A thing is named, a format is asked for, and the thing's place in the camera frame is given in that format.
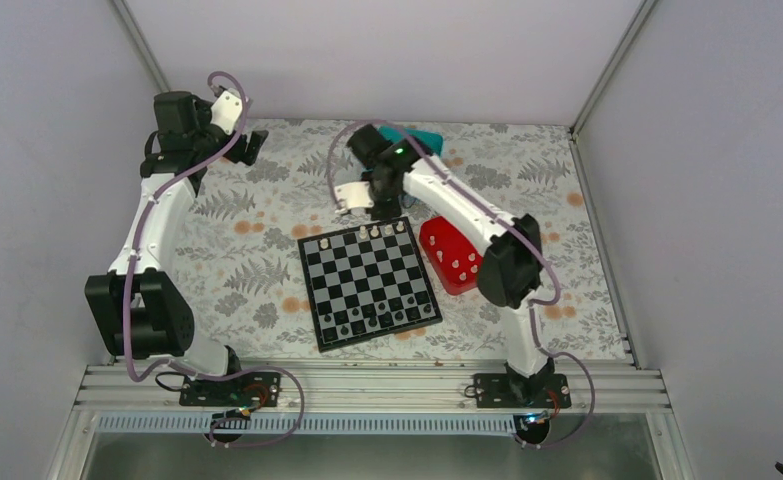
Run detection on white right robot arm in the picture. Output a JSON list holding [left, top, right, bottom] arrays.
[[329, 120, 555, 407]]

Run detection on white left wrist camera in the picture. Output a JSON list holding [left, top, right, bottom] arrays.
[[211, 89, 252, 136]]

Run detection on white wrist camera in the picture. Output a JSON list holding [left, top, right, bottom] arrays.
[[333, 181, 374, 215], [211, 89, 252, 136]]

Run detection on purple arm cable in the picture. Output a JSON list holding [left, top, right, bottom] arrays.
[[324, 119, 596, 450], [121, 70, 306, 450]]

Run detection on aluminium rail frame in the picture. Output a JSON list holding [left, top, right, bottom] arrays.
[[74, 360, 671, 414]]

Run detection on red piece tray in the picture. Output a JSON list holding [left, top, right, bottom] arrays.
[[418, 216, 482, 296]]

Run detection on black white chessboard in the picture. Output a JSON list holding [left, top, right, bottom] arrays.
[[297, 217, 443, 352]]

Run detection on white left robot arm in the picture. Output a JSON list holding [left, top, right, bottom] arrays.
[[84, 89, 267, 405]]

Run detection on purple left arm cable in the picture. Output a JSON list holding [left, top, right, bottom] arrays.
[[121, 70, 306, 450]]

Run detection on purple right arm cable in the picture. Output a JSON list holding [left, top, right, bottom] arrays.
[[324, 119, 596, 450]]

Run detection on teal square box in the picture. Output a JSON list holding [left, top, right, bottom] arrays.
[[363, 126, 444, 172]]

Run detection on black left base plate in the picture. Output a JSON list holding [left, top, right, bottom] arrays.
[[179, 371, 282, 408]]

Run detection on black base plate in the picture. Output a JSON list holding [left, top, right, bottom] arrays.
[[464, 373, 572, 409], [179, 371, 282, 408]]

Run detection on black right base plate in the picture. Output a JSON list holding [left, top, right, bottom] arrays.
[[464, 373, 572, 409]]

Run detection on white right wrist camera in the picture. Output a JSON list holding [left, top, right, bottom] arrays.
[[333, 181, 374, 215]]

